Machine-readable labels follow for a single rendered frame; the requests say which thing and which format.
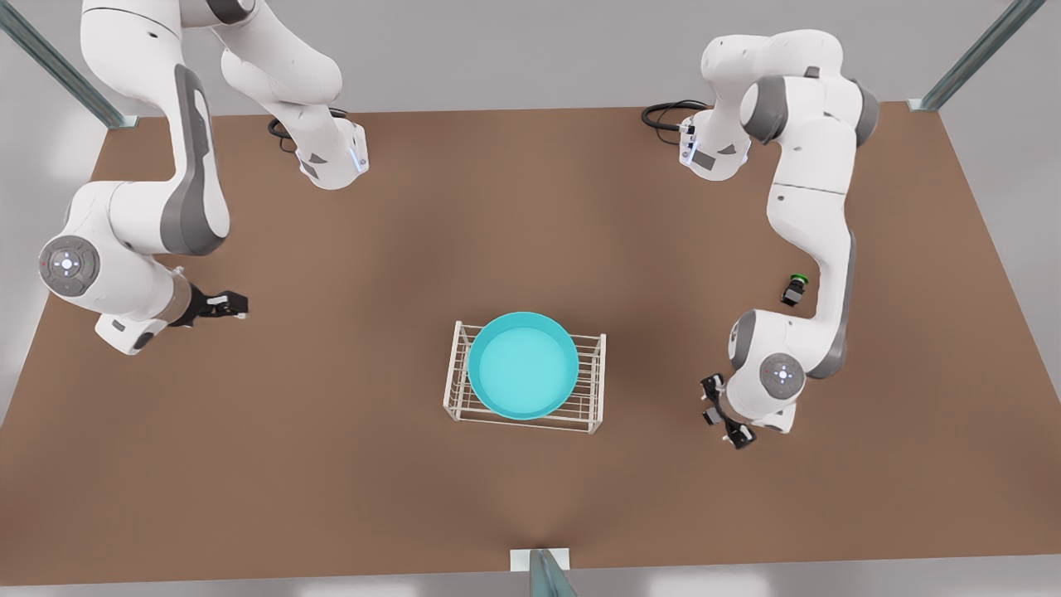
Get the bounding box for cyan round plate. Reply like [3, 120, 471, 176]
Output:
[467, 312, 580, 420]

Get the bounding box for black cable loop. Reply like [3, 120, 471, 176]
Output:
[641, 100, 710, 147]
[267, 107, 350, 155]

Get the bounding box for white wire shelf rack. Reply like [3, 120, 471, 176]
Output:
[443, 321, 608, 435]

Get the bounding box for silver frame post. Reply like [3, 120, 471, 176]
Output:
[907, 0, 1048, 113]
[508, 547, 579, 597]
[0, 0, 138, 130]

